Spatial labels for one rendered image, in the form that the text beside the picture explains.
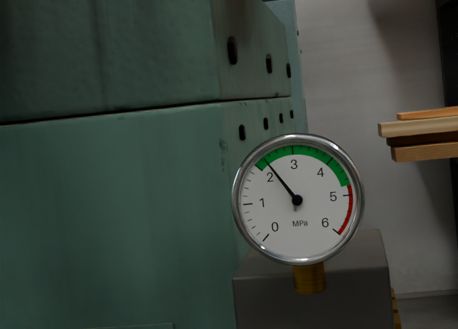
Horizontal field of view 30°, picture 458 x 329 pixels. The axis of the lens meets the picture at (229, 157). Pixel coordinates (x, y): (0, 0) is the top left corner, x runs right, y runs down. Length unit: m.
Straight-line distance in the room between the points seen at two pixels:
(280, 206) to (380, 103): 2.51
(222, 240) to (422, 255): 2.51
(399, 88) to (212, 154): 2.46
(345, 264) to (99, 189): 0.14
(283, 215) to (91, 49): 0.15
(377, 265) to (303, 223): 0.05
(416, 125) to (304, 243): 2.03
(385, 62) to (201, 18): 2.45
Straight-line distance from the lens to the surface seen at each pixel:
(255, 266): 0.46
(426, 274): 2.99
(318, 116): 2.90
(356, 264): 0.44
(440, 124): 2.44
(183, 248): 0.48
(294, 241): 0.41
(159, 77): 0.47
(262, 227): 0.41
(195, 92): 0.47
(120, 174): 0.48
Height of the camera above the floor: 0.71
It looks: 3 degrees down
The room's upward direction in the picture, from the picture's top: 6 degrees counter-clockwise
